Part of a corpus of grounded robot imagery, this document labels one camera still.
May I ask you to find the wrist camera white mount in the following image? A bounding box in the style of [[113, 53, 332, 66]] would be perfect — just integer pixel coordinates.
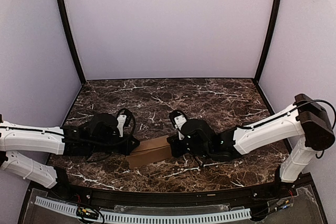
[[117, 108, 133, 137], [169, 110, 188, 141]]

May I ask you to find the black right corner post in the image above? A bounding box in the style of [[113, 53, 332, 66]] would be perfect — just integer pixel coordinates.
[[253, 0, 281, 85]]

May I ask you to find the right green circuit board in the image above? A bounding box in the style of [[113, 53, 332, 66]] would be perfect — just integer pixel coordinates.
[[268, 198, 294, 211]]

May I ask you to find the black corner post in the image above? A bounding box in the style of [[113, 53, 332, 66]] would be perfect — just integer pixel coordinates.
[[253, 0, 281, 85], [57, 0, 87, 86]]

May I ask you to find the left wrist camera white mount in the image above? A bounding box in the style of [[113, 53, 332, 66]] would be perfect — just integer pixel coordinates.
[[117, 108, 133, 137]]

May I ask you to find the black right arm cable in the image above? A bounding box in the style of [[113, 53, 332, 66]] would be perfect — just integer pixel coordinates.
[[236, 99, 336, 159]]

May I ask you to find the white slotted cable duct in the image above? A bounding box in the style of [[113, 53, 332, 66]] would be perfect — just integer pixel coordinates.
[[34, 196, 251, 223]]

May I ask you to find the black curved front rail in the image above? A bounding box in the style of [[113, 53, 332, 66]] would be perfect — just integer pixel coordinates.
[[28, 167, 316, 221]]

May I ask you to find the left green circuit board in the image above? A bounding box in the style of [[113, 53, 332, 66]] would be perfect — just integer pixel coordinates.
[[76, 207, 100, 219]]

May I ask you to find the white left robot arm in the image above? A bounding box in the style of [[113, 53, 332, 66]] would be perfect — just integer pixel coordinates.
[[1, 109, 140, 189]]

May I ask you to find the black left corner post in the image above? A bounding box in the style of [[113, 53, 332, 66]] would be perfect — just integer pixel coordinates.
[[57, 0, 87, 86]]

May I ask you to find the green circuit board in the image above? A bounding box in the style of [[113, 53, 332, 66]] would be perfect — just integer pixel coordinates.
[[76, 207, 100, 219], [268, 198, 294, 211]]

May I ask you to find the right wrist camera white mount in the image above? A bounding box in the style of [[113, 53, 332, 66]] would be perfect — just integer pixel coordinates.
[[169, 110, 188, 141]]

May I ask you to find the brown cardboard box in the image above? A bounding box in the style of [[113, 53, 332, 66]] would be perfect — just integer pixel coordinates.
[[126, 135, 173, 169]]

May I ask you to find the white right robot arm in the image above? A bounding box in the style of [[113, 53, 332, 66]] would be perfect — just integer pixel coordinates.
[[167, 93, 335, 184]]

